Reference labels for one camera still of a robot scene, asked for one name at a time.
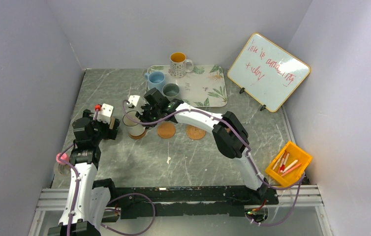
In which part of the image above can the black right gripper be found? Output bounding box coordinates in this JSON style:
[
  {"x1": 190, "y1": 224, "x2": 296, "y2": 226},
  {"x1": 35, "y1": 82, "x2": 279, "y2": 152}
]
[{"x1": 135, "y1": 103, "x2": 161, "y2": 128}]

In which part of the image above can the white mug black rim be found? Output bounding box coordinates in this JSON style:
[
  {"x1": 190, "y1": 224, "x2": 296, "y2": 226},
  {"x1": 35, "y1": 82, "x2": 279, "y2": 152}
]
[{"x1": 122, "y1": 111, "x2": 146, "y2": 136}]

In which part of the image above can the grey-green mug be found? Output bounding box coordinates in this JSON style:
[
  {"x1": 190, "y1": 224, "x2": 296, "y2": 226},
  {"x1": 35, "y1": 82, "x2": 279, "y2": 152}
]
[{"x1": 162, "y1": 83, "x2": 181, "y2": 101}]

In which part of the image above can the light blue mug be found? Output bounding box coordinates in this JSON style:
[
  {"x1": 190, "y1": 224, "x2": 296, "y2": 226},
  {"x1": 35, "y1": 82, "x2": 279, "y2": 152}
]
[{"x1": 144, "y1": 71, "x2": 166, "y2": 92}]

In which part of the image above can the yellow-inside patterned mug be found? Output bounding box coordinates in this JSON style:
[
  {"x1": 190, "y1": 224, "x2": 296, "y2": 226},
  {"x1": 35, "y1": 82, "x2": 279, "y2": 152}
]
[{"x1": 169, "y1": 52, "x2": 194, "y2": 78}]

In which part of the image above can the beige ceramic mug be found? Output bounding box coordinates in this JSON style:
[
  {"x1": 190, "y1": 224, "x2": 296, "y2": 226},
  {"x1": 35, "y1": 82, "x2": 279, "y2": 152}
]
[{"x1": 109, "y1": 117, "x2": 115, "y2": 130}]

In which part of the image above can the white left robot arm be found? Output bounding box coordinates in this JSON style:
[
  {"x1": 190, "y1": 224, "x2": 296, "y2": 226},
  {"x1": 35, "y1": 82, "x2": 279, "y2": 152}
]
[{"x1": 47, "y1": 104, "x2": 120, "y2": 236}]

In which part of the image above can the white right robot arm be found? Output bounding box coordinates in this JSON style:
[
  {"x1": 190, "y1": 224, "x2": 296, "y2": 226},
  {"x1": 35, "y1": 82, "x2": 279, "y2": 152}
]
[{"x1": 127, "y1": 88, "x2": 268, "y2": 204}]

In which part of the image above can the pink-capped bottle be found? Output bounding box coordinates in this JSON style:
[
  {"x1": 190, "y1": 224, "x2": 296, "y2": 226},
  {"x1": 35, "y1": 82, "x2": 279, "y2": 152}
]
[{"x1": 56, "y1": 153, "x2": 69, "y2": 165}]

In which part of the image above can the leaf-patterned white tray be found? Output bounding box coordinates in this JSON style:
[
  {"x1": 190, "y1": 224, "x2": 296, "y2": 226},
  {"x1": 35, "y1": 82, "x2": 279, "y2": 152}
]
[{"x1": 147, "y1": 65, "x2": 228, "y2": 107}]

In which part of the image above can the yellow-framed whiteboard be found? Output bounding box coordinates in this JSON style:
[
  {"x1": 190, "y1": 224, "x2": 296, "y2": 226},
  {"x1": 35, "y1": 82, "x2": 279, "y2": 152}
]
[{"x1": 227, "y1": 32, "x2": 311, "y2": 112}]

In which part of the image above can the pale marker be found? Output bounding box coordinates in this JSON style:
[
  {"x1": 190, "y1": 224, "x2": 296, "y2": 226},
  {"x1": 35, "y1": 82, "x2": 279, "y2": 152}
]
[{"x1": 272, "y1": 151, "x2": 286, "y2": 170}]

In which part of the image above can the red-capped white marker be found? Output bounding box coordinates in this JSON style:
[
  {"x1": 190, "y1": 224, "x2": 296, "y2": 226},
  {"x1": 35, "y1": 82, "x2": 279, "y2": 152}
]
[{"x1": 278, "y1": 152, "x2": 289, "y2": 173}]

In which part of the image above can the yellow plastic bin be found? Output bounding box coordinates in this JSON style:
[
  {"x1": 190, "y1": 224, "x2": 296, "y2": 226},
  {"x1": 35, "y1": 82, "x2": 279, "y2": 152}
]
[{"x1": 265, "y1": 141, "x2": 312, "y2": 187}]

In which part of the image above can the orange marker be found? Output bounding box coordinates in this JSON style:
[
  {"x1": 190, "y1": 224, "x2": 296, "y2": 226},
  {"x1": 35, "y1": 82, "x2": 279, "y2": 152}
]
[{"x1": 281, "y1": 163, "x2": 302, "y2": 177}]

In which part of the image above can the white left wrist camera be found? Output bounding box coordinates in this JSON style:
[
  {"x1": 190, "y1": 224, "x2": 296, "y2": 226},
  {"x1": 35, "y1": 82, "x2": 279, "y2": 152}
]
[{"x1": 93, "y1": 103, "x2": 114, "y2": 124}]

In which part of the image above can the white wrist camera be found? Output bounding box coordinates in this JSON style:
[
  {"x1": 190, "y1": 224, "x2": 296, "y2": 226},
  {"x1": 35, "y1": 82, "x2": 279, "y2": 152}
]
[
  {"x1": 93, "y1": 103, "x2": 114, "y2": 124},
  {"x1": 127, "y1": 95, "x2": 145, "y2": 111}
]

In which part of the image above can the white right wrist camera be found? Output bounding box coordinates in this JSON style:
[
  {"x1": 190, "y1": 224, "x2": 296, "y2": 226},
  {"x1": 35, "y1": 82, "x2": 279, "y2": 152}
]
[{"x1": 127, "y1": 95, "x2": 145, "y2": 111}]

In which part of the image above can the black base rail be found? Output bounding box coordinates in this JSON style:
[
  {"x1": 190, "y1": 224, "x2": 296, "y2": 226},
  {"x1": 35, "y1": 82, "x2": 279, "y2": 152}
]
[{"x1": 106, "y1": 185, "x2": 279, "y2": 219}]

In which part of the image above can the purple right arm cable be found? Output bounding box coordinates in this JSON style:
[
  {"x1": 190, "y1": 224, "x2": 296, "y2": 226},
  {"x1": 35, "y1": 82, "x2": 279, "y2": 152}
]
[{"x1": 122, "y1": 99, "x2": 306, "y2": 227}]

